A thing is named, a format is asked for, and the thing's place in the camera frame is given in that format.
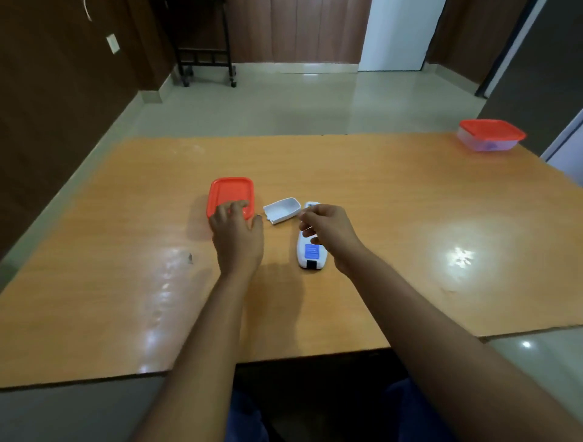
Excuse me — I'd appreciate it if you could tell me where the person's left hand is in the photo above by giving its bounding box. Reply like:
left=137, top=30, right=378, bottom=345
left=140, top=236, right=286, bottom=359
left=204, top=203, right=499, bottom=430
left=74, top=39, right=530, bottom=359
left=209, top=200, right=265, bottom=277

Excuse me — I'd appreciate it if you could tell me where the person's right hand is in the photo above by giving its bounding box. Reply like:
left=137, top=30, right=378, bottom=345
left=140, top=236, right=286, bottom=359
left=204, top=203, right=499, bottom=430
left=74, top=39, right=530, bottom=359
left=298, top=204, right=366, bottom=277

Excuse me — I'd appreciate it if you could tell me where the white device with blue label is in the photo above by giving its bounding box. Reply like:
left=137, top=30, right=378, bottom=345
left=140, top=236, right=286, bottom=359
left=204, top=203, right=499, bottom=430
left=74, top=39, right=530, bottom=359
left=296, top=201, right=329, bottom=270

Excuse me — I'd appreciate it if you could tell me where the orange lidded food container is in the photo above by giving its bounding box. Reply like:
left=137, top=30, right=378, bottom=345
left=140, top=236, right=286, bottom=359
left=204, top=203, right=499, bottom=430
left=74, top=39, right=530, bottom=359
left=206, top=177, right=255, bottom=222

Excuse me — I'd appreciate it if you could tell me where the person's right forearm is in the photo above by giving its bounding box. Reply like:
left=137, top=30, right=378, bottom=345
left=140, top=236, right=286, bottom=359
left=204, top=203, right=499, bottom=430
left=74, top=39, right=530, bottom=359
left=335, top=248, right=583, bottom=442

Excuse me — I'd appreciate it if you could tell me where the person's left forearm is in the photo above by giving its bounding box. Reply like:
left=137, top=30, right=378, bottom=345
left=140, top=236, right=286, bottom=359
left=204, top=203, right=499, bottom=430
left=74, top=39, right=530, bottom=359
left=131, top=269, right=258, bottom=442

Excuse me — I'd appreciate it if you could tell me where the white battery cover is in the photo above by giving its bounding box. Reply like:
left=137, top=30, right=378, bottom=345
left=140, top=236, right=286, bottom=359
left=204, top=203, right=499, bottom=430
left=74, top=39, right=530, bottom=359
left=263, top=197, right=302, bottom=226

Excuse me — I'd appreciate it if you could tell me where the black wheeled cart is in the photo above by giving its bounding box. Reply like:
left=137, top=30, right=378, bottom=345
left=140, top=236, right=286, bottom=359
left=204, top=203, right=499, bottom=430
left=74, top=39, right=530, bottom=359
left=157, top=0, right=238, bottom=88

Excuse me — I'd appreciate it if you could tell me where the person's left leg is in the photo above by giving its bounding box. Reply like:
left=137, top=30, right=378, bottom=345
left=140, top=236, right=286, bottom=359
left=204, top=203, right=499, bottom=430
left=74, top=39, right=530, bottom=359
left=224, top=386, right=267, bottom=442

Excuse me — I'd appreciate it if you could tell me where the person's leg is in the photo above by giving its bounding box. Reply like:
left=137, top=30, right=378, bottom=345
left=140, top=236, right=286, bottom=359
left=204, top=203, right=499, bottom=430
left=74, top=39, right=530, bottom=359
left=224, top=386, right=267, bottom=442
left=385, top=377, right=458, bottom=442

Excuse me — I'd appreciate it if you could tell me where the clear container with orange lid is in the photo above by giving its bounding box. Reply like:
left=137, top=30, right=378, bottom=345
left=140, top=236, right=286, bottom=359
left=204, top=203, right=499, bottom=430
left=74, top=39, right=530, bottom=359
left=457, top=119, right=527, bottom=153

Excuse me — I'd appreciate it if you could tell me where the person's right leg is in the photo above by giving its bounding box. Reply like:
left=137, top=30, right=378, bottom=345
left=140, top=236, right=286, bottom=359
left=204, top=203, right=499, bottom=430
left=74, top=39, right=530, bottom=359
left=385, top=377, right=458, bottom=442

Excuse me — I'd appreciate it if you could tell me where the white door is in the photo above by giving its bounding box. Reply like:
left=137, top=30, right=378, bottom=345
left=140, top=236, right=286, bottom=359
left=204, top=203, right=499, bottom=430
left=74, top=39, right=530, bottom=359
left=358, top=0, right=447, bottom=72

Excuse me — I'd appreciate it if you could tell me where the white appliance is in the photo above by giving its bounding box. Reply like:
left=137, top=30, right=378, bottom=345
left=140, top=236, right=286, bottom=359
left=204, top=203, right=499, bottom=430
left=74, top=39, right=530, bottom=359
left=540, top=108, right=583, bottom=187

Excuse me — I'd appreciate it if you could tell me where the dark grey cabinet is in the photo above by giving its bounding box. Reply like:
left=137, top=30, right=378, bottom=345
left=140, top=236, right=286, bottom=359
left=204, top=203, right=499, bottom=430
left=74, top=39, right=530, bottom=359
left=475, top=0, right=583, bottom=157

